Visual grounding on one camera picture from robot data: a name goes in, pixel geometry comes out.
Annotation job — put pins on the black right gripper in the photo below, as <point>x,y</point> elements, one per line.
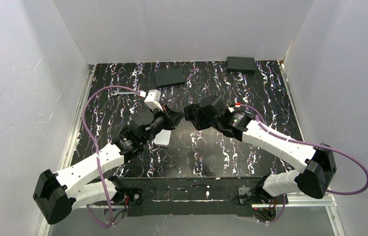
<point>195,114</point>

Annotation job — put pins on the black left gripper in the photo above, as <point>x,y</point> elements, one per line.
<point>171,118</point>

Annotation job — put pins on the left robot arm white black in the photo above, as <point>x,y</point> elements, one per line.
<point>57,194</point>

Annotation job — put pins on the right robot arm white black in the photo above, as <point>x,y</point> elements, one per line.
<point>314,166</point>

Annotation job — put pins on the black flat pad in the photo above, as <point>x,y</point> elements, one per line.
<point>171,77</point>

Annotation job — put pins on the silver open-end wrench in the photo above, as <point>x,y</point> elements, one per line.
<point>113,93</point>

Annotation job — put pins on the black rectangular box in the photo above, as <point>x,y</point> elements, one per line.
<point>241,64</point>

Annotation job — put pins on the white network switch box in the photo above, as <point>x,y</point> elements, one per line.
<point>162,139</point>

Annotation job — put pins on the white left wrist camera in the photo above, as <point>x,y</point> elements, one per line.
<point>151,99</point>

